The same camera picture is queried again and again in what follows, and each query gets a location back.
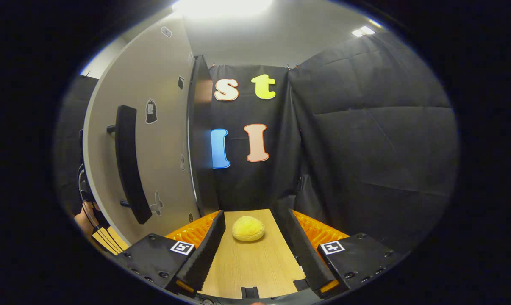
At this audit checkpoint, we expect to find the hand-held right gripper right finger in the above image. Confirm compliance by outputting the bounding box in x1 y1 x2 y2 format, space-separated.
281 208 402 299

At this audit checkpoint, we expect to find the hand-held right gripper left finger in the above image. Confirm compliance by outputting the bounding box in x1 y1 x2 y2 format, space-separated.
115 211 226 295

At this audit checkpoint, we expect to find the black door handle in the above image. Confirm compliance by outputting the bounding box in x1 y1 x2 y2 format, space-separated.
107 105 153 225

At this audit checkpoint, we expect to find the grey cabinet door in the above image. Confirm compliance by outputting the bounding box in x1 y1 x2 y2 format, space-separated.
83 15 202 247

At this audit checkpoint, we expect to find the dark grey cabinet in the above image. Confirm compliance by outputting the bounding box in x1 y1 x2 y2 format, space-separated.
187 55 220 217

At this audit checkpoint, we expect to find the yellow foam bun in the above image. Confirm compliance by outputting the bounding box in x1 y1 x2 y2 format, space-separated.
232 216 266 242

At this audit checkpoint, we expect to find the black backdrop cloth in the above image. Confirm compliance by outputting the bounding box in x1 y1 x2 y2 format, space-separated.
54 32 459 255

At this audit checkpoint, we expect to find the large ceiling light panel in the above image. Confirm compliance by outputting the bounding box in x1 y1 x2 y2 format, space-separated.
173 0 274 18

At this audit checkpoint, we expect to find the small ceiling light panel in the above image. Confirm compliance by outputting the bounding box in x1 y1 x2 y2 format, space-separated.
351 25 376 38

